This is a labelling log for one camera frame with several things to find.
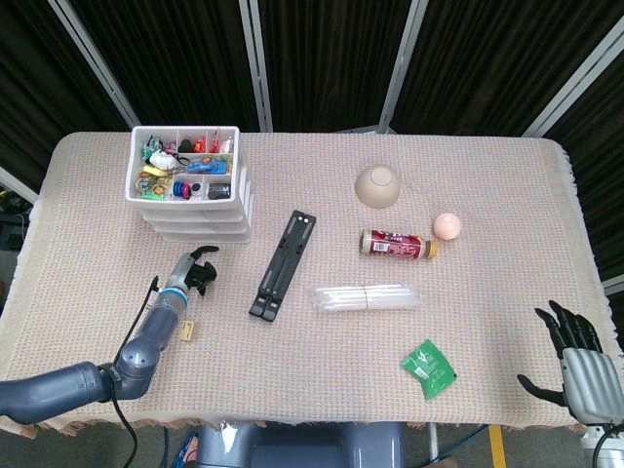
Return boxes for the peach coloured ball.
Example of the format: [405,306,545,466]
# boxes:
[432,213,462,241]

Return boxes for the red label drink bottle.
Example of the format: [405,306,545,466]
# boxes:
[359,228,439,261]

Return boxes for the small white figure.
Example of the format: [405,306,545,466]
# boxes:
[148,149,179,171]

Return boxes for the white drawer organizer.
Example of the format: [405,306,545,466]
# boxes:
[124,125,255,245]

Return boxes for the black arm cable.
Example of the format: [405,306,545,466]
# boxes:
[587,423,614,468]
[110,275,162,468]

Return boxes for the black folding laptop stand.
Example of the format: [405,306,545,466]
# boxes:
[248,209,318,323]

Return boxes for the clear plastic drawer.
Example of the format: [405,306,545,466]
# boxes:
[139,208,249,223]
[153,229,253,245]
[145,218,252,234]

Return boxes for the colourful candy packets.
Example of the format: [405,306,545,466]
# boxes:
[134,175,172,200]

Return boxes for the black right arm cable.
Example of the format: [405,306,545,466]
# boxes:
[587,423,614,468]

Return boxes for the blue plastic trinket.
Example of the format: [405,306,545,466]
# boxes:
[187,159,229,176]

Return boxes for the beige woven tablecloth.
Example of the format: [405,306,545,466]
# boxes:
[0,130,624,435]

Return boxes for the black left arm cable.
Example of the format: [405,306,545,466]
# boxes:
[110,275,162,468]

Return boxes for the black pleated curtain panel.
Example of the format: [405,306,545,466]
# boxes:
[255,0,415,134]
[543,48,624,284]
[389,0,624,137]
[0,0,133,191]
[67,0,262,133]

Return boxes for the green trinket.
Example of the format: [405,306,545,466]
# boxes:
[140,136,165,160]

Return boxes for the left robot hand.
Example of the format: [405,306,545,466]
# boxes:
[168,245,220,297]

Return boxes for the green foil packet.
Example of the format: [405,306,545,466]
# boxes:
[400,338,458,401]

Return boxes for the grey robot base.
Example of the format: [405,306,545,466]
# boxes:
[194,419,407,468]

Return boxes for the blue printed package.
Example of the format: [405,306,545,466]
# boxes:
[171,431,200,468]

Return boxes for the bundle of clear straws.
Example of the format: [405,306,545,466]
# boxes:
[312,283,421,314]

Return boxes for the beige upturned bowl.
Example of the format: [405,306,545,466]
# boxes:
[354,164,403,210]

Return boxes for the red and pink packet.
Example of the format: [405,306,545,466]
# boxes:
[209,130,234,155]

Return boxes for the grey metal screen post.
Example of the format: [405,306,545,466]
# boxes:
[520,18,624,138]
[375,0,431,135]
[0,165,41,205]
[47,0,143,132]
[237,0,275,134]

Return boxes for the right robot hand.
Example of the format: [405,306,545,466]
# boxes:
[516,299,618,424]

